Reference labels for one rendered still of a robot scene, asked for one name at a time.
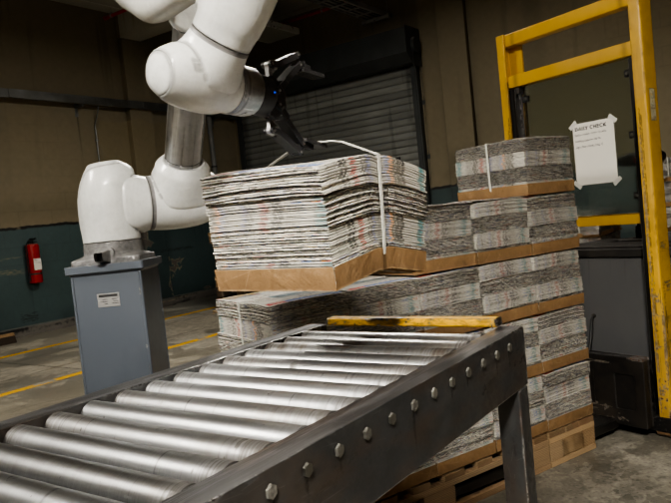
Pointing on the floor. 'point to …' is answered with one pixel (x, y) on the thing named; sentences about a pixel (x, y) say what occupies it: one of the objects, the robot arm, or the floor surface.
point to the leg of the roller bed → (517, 448)
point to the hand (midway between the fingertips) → (317, 109)
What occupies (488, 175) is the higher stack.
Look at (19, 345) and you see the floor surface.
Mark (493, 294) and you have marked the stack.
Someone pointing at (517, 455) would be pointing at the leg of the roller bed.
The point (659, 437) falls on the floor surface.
